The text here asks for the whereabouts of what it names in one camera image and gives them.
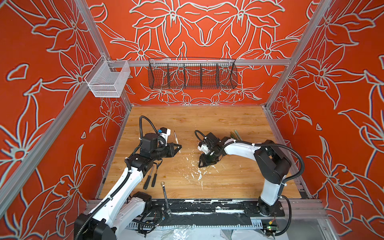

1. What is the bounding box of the beige pen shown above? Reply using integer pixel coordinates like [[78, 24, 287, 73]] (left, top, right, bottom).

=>
[[174, 131, 179, 144]]

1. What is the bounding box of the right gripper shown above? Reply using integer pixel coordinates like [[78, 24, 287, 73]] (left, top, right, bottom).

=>
[[195, 147, 219, 168]]

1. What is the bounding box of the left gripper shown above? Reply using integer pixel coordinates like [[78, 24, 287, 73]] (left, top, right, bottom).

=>
[[151, 142, 181, 161]]

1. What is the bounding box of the black screwdriver left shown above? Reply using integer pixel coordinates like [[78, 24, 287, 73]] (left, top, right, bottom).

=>
[[143, 166, 155, 190]]

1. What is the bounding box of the black screwdriver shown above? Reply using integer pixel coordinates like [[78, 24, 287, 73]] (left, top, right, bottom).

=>
[[143, 166, 155, 190], [151, 164, 160, 188]]

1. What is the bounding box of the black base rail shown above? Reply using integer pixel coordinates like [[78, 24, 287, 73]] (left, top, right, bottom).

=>
[[136, 199, 288, 219]]

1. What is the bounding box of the metal wrench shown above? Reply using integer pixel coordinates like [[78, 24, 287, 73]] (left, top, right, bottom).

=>
[[161, 182, 172, 216]]

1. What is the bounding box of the clear plastic bin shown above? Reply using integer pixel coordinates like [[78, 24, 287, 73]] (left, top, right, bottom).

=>
[[85, 56, 131, 98]]

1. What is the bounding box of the black screwdriver right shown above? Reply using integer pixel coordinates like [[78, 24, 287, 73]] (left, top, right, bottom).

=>
[[151, 164, 160, 188]]

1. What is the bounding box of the black wire basket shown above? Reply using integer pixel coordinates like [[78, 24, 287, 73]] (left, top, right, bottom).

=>
[[148, 57, 238, 90]]

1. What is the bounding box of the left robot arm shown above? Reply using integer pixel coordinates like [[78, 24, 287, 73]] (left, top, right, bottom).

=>
[[74, 116, 182, 240]]

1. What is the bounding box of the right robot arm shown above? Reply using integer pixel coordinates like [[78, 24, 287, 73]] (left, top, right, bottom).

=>
[[195, 130, 305, 217]]

